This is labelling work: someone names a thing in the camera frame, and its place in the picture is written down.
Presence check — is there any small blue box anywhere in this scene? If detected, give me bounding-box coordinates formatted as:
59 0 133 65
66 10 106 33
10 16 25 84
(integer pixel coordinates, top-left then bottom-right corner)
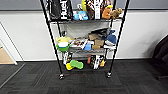
83 42 93 52

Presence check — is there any white printed pack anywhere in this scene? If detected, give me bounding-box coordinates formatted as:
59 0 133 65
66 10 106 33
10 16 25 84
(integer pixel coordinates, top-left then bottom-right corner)
69 37 89 51

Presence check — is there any small orange item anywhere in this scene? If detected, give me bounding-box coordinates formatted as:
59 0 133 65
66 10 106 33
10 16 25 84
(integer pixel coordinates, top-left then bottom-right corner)
86 54 93 65

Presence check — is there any brown cardboard boxes stack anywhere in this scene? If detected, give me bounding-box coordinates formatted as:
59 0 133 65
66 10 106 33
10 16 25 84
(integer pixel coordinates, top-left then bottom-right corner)
87 32 105 51

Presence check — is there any black and white box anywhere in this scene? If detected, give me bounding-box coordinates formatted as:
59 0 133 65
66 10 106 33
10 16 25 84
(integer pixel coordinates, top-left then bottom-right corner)
90 54 102 71

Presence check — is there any yellow and green toy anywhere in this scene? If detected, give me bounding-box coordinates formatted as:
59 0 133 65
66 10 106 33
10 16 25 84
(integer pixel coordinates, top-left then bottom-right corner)
65 58 85 71

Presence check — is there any yellow bowl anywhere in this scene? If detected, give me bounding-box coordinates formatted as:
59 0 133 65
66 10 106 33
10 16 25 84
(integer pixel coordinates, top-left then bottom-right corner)
55 35 73 45

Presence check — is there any small yellow item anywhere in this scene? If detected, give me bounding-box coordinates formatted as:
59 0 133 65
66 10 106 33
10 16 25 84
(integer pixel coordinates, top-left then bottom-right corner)
99 58 107 68

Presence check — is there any blue and white bag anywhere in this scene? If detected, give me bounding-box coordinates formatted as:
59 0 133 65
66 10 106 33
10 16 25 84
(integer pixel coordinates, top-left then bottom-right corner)
103 29 118 51

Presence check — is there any orange plush toy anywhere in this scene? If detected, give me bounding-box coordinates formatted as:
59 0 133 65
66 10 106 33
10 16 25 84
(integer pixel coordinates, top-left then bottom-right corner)
101 5 114 20

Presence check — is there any yellow slim pack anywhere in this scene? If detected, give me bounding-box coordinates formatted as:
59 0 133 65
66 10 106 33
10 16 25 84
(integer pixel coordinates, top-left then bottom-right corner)
81 0 89 12

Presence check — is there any black Huel bag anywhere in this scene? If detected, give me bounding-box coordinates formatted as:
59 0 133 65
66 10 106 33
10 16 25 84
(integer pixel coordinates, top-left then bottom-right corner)
45 0 74 21

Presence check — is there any box with photo print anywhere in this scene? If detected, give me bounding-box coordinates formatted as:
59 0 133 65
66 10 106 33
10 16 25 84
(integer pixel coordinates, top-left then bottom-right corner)
99 0 115 10

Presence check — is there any black chair cart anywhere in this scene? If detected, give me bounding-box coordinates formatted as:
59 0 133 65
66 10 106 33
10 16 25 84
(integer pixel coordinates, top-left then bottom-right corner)
151 42 168 80

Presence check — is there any black wire shelf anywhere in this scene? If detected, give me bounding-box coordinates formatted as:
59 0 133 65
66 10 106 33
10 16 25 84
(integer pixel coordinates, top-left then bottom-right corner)
38 0 131 81

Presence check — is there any white door frame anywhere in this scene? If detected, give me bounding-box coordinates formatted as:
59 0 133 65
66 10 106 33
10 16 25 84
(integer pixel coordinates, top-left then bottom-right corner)
0 21 19 66

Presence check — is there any long grey wall band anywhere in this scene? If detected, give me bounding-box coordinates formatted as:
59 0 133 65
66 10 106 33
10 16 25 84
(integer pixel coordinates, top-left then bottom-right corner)
0 0 168 11

